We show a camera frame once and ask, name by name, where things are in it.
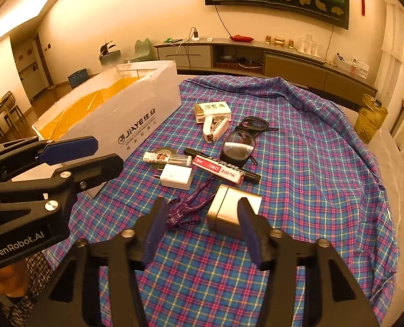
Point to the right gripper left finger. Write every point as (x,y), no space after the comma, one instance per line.
(155,227)

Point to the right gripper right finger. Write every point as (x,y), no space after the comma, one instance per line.
(255,231)

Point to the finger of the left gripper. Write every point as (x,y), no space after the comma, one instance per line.
(91,173)
(68,150)

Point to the purple plastic figurine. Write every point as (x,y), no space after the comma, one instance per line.
(185,213)

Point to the gold metal tin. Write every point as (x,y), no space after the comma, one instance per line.
(222,214)

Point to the white power adapter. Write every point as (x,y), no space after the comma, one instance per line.
(175,176)

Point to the black marker pen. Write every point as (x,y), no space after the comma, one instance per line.
(248,176)

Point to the green tape roll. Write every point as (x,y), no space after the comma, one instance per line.
(163,150)

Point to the red staples box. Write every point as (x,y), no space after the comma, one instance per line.
(217,169)

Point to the small labelled glass tube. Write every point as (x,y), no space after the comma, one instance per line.
(167,159)

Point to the black safety glasses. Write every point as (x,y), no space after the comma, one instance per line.
(239,146)

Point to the pink white stapler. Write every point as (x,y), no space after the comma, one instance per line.
(214,128)

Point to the person's left hand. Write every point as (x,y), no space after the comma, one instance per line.
(14,279)

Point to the dining chairs and table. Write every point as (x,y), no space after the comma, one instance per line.
(9,108)

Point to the white foam box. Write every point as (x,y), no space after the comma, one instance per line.
(120,107)

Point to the blue plastic crate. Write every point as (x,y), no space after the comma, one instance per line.
(77,78)

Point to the white trash bin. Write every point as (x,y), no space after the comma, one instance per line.
(109,55)

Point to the white card box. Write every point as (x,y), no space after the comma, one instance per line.
(218,110)

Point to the green plastic child chair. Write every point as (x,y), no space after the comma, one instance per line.
(144,51)

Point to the amber glass jar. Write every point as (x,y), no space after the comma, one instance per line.
(372,115)

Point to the long grey tv cabinet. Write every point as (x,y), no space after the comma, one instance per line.
(255,59)

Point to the clear glass cups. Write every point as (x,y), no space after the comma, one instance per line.
(308,46)

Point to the red dish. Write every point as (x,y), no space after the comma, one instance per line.
(241,38)

